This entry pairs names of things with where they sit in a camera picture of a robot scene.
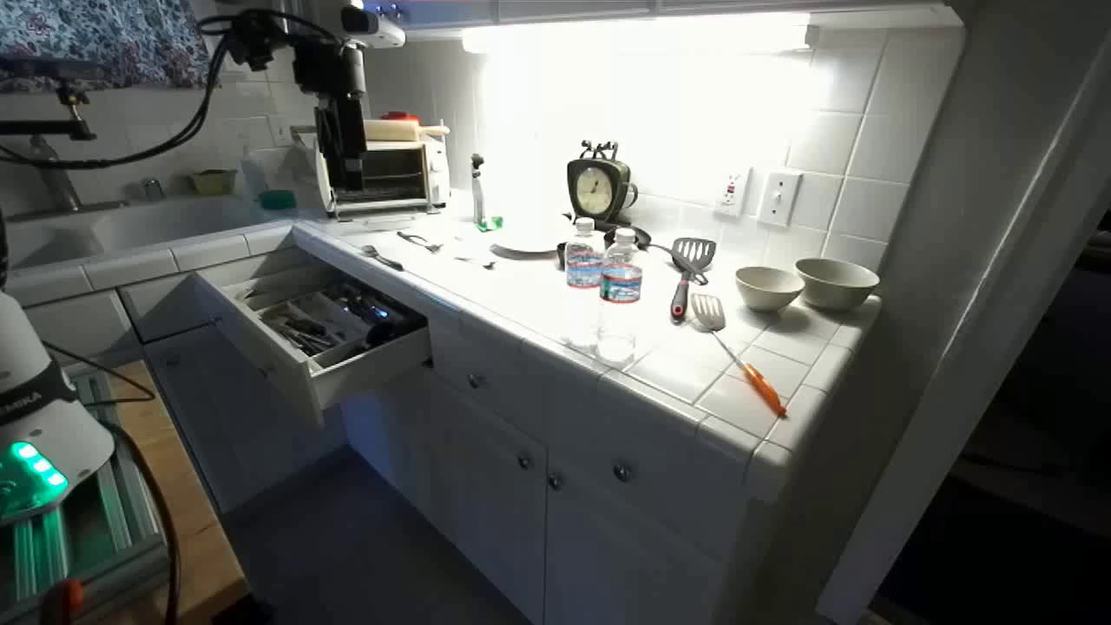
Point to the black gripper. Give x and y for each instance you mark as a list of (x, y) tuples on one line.
[(341, 133)]

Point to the robot base green light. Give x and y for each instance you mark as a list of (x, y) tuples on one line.
[(46, 437)]

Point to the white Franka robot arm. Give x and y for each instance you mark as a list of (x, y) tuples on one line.
[(378, 30)]

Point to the white toaster oven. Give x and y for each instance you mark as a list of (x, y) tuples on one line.
[(401, 176)]

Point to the green sponge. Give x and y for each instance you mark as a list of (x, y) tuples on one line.
[(277, 198)]

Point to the drawer cutlery tray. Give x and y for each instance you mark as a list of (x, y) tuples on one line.
[(334, 331)]

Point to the white plate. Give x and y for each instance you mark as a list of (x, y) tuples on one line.
[(525, 244)]

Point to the white open drawer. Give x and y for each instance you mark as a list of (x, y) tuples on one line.
[(371, 371)]

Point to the round cabinet knob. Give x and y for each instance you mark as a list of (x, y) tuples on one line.
[(556, 479), (525, 460), (623, 471), (473, 380)]

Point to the black table clock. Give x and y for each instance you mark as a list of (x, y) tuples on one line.
[(597, 189)]

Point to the clear water bottle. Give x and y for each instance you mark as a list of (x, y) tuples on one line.
[(623, 290), (584, 271)]

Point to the floral patterned curtain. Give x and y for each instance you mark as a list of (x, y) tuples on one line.
[(105, 38)]

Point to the white upper cabinet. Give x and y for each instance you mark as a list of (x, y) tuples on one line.
[(577, 9)]

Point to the white cabinet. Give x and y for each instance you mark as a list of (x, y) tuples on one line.
[(577, 9), (498, 509)]

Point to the under-cabinet light strip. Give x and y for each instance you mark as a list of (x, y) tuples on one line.
[(638, 36)]

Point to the white lower cabinet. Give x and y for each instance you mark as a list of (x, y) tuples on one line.
[(498, 509)]

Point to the small white scoop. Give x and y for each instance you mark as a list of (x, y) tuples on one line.
[(705, 310)]

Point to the beige ceramic bowl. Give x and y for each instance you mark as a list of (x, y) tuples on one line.
[(840, 282), (768, 284)]

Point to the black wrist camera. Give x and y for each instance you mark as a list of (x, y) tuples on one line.
[(314, 64)]

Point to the white wall outlet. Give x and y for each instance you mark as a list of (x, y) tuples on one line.
[(735, 191), (781, 198)]

